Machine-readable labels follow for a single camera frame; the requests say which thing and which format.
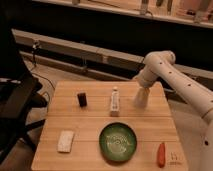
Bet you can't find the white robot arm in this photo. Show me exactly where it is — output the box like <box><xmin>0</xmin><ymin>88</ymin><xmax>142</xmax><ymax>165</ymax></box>
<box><xmin>135</xmin><ymin>51</ymin><xmax>213</xmax><ymax>171</ymax></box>

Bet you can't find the green ceramic plate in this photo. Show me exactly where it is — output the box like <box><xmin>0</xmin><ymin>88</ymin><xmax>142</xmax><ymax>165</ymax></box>
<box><xmin>99</xmin><ymin>122</ymin><xmax>137</xmax><ymax>162</ymax></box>

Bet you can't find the white glue bottle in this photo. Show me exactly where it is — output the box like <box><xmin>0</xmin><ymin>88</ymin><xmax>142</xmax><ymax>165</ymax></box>
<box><xmin>110</xmin><ymin>87</ymin><xmax>120</xmax><ymax>116</ymax></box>

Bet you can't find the white sponge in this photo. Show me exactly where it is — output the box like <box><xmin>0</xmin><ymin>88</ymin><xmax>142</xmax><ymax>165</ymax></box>
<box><xmin>57</xmin><ymin>131</ymin><xmax>74</xmax><ymax>153</ymax></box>

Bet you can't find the orange carrot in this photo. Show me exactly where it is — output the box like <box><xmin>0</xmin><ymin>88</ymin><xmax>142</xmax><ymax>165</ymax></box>
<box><xmin>157</xmin><ymin>143</ymin><xmax>166</xmax><ymax>168</ymax></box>

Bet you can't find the black office chair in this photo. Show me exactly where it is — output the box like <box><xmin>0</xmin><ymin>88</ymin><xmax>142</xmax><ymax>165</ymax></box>
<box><xmin>0</xmin><ymin>76</ymin><xmax>47</xmax><ymax>164</ymax></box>

